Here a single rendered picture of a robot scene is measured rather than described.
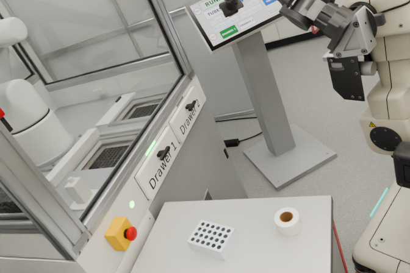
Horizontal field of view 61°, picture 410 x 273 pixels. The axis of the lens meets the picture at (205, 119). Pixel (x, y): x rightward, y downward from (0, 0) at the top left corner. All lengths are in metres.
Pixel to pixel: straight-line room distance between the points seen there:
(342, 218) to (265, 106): 0.78
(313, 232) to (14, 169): 0.76
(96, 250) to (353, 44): 0.89
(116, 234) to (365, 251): 0.96
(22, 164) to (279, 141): 1.78
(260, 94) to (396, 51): 1.16
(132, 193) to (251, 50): 1.20
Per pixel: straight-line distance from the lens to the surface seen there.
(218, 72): 2.94
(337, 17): 0.98
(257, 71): 2.12
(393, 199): 1.73
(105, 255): 1.11
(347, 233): 1.98
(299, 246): 1.00
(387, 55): 1.17
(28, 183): 0.93
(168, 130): 1.37
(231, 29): 1.92
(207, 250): 1.05
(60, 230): 1.00
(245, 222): 1.10
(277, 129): 2.34
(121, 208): 1.15
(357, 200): 2.11
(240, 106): 3.07
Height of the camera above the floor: 1.55
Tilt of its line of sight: 28 degrees down
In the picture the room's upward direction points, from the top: 24 degrees counter-clockwise
